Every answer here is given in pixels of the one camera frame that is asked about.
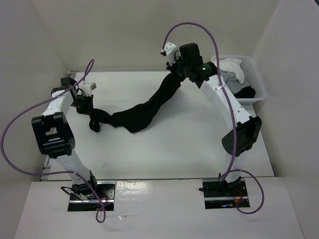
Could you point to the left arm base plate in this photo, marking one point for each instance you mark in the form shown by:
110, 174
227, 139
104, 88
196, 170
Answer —
84, 203

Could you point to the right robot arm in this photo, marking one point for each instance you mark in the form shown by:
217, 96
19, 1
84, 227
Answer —
244, 128

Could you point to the white tank top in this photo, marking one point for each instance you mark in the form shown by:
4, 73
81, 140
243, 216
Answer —
232, 65

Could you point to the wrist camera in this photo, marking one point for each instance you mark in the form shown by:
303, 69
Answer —
87, 88
171, 52

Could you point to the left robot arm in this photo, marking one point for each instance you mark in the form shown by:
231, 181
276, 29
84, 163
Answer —
82, 178

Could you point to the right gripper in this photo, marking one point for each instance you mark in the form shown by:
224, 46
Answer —
172, 68

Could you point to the white plastic laundry basket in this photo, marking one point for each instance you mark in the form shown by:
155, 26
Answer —
255, 79

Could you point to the black tank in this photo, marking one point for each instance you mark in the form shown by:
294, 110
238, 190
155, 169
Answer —
140, 116
245, 93

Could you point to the black tank top in basket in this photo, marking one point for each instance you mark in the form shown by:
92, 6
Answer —
245, 93

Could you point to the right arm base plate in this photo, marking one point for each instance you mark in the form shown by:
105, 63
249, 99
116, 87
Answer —
223, 195

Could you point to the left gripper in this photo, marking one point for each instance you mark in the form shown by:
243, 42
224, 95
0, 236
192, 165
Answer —
89, 106

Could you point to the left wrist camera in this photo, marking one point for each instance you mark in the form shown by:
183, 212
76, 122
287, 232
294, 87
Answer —
87, 88

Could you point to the grey tank top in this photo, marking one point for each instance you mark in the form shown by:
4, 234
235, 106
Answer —
233, 83

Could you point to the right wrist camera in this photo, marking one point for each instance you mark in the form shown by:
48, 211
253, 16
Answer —
171, 52

